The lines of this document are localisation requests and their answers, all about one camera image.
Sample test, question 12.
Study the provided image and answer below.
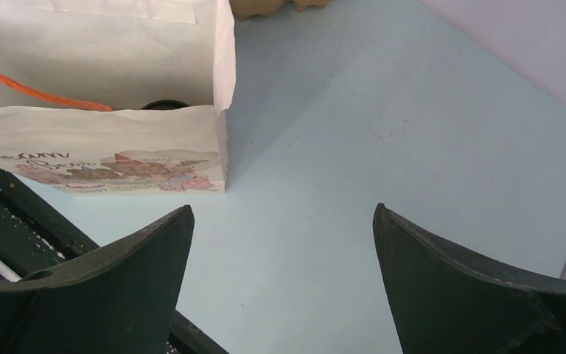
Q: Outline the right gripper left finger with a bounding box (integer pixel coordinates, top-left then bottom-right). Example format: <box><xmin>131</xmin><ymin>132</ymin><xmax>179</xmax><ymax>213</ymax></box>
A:
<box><xmin>0</xmin><ymin>205</ymin><xmax>195</xmax><ymax>353</ymax></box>

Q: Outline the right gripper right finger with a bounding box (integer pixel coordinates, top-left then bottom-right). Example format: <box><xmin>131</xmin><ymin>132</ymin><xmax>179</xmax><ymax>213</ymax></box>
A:
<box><xmin>373</xmin><ymin>204</ymin><xmax>566</xmax><ymax>353</ymax></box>

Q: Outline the beige paper bag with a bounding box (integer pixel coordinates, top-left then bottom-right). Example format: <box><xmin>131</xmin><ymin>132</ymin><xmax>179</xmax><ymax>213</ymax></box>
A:
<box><xmin>0</xmin><ymin>1</ymin><xmax>236</xmax><ymax>194</ymax></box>

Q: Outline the black plastic cup lid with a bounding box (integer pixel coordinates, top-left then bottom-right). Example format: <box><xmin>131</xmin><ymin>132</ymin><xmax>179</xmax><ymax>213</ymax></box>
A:
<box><xmin>141</xmin><ymin>99</ymin><xmax>189</xmax><ymax>111</ymax></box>

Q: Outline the brown pulp cup carrier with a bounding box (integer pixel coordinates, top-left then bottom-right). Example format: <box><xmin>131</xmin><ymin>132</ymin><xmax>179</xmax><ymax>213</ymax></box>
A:
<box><xmin>229</xmin><ymin>0</ymin><xmax>333</xmax><ymax>21</ymax></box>

